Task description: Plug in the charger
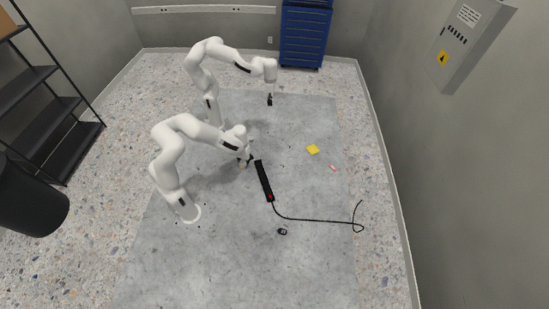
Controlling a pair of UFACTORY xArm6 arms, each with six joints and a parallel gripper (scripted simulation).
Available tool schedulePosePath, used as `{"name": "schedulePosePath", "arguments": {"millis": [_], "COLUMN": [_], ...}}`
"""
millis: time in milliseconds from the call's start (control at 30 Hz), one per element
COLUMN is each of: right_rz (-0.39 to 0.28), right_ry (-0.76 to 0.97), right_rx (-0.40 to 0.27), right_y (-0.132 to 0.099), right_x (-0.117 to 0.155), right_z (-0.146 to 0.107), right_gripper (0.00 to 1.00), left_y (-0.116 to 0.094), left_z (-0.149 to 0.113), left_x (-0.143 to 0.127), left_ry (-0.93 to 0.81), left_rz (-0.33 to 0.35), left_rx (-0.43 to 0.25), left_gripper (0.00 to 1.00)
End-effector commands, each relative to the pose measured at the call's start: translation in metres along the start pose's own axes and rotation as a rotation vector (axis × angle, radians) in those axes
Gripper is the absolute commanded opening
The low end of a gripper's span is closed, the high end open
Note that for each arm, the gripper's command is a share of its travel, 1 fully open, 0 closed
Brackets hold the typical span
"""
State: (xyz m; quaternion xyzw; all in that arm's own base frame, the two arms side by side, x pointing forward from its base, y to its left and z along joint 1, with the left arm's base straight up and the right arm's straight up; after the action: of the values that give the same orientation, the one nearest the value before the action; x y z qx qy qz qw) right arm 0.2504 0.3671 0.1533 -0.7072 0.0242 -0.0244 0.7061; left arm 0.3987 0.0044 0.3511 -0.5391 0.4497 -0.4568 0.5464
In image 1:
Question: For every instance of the yellow flat block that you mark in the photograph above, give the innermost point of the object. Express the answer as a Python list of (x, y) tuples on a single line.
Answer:
[(312, 149)]

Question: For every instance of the black power strip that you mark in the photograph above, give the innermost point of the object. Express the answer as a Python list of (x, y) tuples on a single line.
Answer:
[(264, 181)]

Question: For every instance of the white plug-in charger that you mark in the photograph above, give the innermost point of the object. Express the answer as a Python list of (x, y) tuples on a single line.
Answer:
[(243, 164)]

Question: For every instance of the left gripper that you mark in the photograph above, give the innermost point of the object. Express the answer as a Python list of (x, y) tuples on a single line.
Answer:
[(270, 92)]

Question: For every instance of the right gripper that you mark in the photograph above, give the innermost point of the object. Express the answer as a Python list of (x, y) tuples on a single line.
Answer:
[(245, 154)]

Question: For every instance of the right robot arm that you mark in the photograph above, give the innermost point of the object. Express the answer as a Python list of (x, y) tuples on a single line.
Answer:
[(163, 169)]

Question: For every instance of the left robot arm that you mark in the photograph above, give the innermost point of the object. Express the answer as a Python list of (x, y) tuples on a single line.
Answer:
[(205, 81)]

